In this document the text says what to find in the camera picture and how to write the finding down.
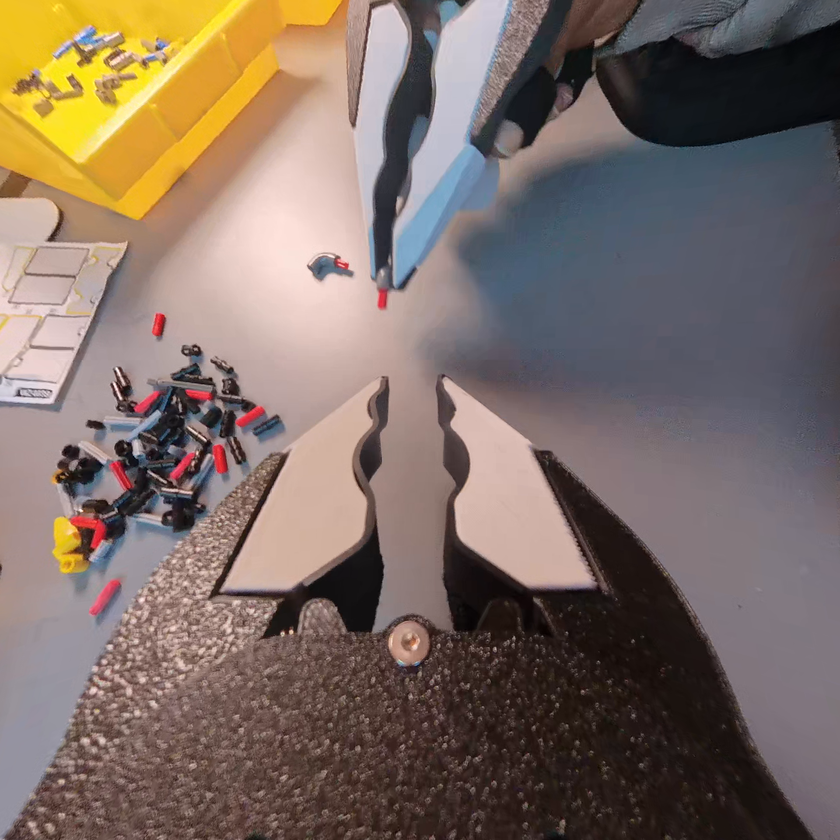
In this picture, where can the red axle pin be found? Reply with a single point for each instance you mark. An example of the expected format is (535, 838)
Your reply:
(105, 597)

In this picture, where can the white sticker sheet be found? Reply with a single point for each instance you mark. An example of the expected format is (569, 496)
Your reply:
(52, 328)

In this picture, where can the person's right hand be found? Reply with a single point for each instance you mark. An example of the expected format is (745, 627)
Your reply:
(600, 19)

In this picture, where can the person's right forearm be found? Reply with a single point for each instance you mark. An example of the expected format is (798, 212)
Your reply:
(735, 23)

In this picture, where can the grey bent rod red caps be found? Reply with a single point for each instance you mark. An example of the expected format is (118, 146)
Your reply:
(323, 264)
(382, 279)

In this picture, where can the yellow storage bin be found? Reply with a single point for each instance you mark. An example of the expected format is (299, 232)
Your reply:
(164, 131)
(315, 10)

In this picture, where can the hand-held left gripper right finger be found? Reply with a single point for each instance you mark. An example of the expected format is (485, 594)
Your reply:
(518, 518)

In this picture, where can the small red pin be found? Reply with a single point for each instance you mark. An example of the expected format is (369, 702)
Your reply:
(158, 324)

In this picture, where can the scattered blue grey brick pins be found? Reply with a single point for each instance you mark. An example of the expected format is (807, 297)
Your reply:
(98, 65)

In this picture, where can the pile of black red pins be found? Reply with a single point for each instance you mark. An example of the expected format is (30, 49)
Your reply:
(170, 439)

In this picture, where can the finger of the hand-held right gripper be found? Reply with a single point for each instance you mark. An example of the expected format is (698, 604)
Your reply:
(453, 131)
(377, 98)

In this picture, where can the grey desk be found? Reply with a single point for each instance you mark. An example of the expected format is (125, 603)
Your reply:
(623, 361)

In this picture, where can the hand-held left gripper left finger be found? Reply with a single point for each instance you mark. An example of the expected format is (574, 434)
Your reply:
(308, 518)

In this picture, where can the black chair armrest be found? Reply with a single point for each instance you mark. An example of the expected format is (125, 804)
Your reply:
(722, 98)

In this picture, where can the white lamp base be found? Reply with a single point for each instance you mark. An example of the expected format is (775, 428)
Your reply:
(29, 220)

